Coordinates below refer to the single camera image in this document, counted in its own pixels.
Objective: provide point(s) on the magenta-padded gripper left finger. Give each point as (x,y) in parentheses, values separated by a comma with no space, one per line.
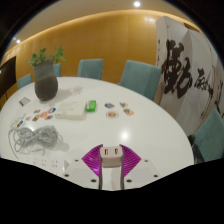
(91,161)

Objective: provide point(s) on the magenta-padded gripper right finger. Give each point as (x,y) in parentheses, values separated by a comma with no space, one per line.
(130,161)

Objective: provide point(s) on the small beige charger block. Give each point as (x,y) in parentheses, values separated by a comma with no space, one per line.
(111,155)

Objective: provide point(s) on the white power strip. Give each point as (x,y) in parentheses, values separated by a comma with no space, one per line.
(46,163)

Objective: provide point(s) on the round white-rimmed sticker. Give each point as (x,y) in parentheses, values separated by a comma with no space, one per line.
(112,114)

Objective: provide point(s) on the flat white box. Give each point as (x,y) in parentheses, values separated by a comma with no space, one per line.
(71,110)

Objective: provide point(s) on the small green box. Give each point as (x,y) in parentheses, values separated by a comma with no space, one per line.
(90,105)

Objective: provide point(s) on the round red blue sticker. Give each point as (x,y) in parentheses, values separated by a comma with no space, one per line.
(49,117)

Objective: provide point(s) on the round blue orange sticker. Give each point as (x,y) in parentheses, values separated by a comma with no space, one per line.
(51,110)

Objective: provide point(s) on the dark orange sticker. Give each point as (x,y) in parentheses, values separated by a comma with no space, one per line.
(35,118)

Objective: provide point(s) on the colourful sticker sheet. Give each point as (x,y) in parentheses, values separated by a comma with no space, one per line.
(18,123)

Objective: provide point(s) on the group of teal chairs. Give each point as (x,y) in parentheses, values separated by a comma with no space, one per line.
(140,76)

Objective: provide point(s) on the small dark card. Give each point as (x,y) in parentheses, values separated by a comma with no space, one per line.
(24,101)

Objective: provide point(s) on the potted plant in grey vase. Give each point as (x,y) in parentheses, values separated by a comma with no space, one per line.
(45,83)

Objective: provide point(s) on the white calligraphy folding screen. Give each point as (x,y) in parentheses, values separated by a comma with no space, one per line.
(186,76)

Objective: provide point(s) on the round ceiling light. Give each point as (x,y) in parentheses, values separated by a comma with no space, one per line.
(17,41)
(136,4)

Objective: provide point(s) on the black wall screen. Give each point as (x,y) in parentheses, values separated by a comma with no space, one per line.
(7,76)

